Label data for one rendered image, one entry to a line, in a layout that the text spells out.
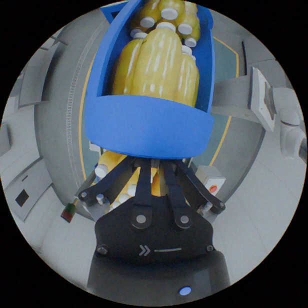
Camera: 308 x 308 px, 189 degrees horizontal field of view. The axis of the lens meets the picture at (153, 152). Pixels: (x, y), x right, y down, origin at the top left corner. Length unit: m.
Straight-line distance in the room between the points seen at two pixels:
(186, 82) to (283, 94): 0.58
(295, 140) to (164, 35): 0.65
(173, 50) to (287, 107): 0.61
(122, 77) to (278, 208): 2.92
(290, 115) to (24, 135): 4.05
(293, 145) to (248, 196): 2.48
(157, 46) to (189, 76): 0.09
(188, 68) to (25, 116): 3.40
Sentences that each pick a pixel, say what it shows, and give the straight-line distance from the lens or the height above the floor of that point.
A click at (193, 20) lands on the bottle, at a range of 0.38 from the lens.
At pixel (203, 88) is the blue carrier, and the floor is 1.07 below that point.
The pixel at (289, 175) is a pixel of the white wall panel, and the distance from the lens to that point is 2.78.
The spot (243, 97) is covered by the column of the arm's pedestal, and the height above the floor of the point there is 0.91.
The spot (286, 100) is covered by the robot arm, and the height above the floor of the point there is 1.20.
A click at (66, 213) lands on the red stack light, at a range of 0.56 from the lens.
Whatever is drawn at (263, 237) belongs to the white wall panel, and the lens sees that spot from 3.04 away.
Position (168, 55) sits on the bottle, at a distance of 0.15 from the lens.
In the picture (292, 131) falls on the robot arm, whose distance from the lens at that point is 0.68.
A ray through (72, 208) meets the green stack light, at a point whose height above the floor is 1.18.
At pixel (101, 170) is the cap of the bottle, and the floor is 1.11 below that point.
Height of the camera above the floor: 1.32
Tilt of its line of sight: 65 degrees down
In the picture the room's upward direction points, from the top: 180 degrees clockwise
